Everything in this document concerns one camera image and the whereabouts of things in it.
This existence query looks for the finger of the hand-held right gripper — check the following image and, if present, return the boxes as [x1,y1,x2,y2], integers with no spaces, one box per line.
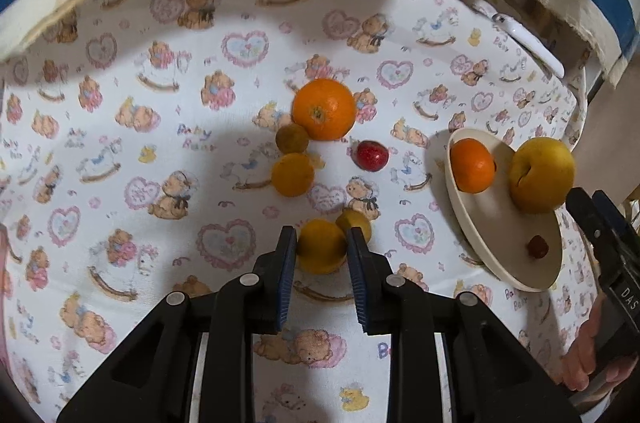
[592,190,640,271]
[566,188,623,284]

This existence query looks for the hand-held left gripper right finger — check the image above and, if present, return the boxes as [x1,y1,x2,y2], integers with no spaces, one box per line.
[346,226,583,423]

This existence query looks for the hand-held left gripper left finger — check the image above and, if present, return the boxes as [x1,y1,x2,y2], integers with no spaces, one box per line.
[56,225,298,423]

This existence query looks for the yellow cherry tomato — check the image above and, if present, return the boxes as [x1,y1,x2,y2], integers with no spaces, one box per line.
[336,209,373,244]
[297,219,348,275]
[275,124,309,154]
[270,153,316,198]

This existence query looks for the red cherry tomato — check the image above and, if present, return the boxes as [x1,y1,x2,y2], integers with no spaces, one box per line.
[526,234,550,259]
[356,140,389,173]

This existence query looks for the large yellow grapefruit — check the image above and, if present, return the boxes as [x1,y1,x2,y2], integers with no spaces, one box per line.
[508,136,576,214]

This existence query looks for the beige plate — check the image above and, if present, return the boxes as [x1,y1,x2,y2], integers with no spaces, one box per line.
[445,128,564,293]

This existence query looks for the orange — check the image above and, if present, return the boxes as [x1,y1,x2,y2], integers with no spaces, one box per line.
[291,78,357,141]
[450,138,497,194]

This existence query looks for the person's right hand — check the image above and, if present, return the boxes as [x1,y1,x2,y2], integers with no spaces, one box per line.
[562,298,633,391]

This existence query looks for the wooden cabinet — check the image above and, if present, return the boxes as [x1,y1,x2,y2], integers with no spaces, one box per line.
[582,53,640,204]

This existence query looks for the white handheld device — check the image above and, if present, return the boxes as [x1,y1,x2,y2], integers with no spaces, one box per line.
[472,0,566,79]

